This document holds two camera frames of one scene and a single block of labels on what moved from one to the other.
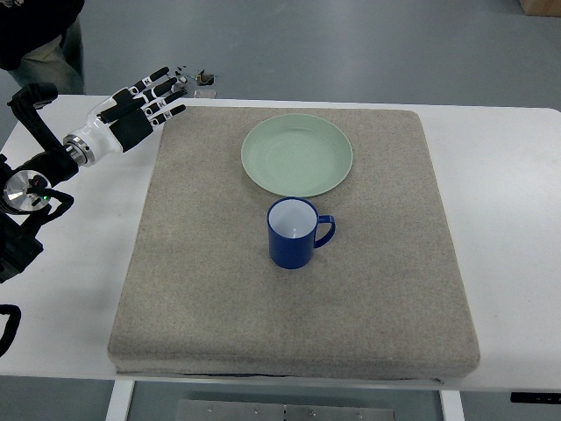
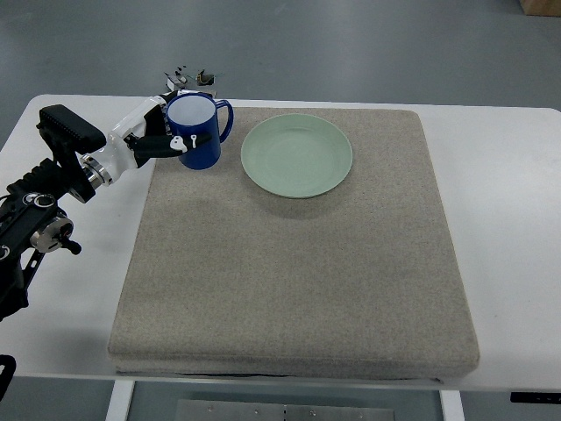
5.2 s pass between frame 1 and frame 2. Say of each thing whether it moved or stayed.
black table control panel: stayed
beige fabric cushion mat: stayed
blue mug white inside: moved
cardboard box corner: stayed
